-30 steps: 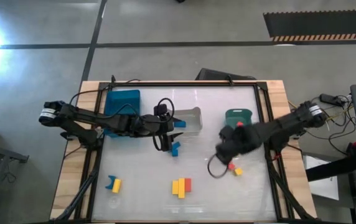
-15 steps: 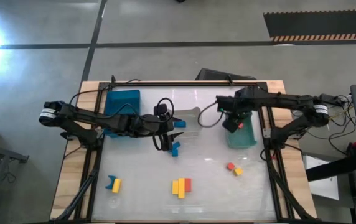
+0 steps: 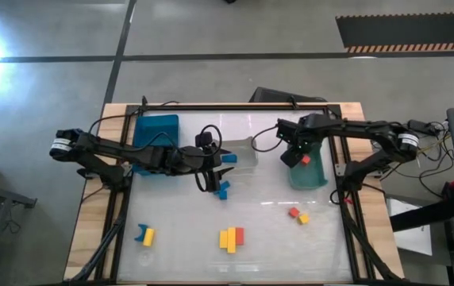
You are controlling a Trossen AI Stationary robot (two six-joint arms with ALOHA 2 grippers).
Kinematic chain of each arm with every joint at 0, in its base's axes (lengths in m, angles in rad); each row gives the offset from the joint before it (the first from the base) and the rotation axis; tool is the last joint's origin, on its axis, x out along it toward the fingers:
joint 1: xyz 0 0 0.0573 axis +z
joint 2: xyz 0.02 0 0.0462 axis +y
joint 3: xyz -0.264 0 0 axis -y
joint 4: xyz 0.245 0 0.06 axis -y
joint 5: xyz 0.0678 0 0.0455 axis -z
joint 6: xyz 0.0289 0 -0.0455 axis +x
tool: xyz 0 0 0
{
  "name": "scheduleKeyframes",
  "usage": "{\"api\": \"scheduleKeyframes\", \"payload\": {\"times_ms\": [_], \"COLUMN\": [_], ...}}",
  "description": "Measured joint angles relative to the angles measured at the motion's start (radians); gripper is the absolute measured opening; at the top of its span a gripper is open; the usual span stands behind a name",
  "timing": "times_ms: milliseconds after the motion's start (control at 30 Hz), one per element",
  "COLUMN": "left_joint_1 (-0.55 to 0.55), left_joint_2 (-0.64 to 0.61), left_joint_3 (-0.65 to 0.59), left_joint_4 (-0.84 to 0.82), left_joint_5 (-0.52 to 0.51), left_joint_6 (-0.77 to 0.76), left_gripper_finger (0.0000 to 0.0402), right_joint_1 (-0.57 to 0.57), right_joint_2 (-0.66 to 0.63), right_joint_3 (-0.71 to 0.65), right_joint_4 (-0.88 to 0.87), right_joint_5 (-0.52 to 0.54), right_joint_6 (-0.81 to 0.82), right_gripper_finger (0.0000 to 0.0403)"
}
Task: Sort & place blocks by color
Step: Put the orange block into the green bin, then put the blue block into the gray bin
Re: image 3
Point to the small yellow cube block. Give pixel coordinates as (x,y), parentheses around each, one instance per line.
(303,219)

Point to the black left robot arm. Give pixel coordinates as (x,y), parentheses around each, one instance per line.
(100,145)

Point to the white paper sheet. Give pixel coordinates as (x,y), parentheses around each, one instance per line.
(413,238)

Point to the black cart leg bar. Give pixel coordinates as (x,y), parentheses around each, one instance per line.
(425,214)

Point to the red rectangular block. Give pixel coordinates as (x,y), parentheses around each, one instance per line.
(239,236)

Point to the white translucent plastic bin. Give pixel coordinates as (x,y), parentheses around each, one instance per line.
(247,159)

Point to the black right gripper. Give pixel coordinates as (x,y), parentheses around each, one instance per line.
(298,131)

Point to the teal plastic bin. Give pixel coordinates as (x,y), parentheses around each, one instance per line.
(310,176)

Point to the black striped-edge floor mat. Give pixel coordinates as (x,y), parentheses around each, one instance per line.
(409,29)

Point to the blue plastic bin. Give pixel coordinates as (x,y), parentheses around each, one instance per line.
(155,127)

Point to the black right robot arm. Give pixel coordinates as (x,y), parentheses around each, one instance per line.
(362,127)

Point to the blue rectangular block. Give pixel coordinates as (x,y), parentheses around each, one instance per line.
(229,158)
(224,186)

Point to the small blue cube block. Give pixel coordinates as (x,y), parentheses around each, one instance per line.
(222,195)

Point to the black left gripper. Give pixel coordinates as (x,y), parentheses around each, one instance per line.
(207,163)

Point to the yellow rectangular block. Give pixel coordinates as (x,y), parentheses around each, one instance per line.
(148,237)
(223,239)

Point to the long yellow block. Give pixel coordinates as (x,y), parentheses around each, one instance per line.
(232,240)

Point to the grey metal bracket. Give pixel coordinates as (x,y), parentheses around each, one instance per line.
(340,170)

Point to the black power adapter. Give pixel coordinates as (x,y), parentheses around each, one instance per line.
(421,127)

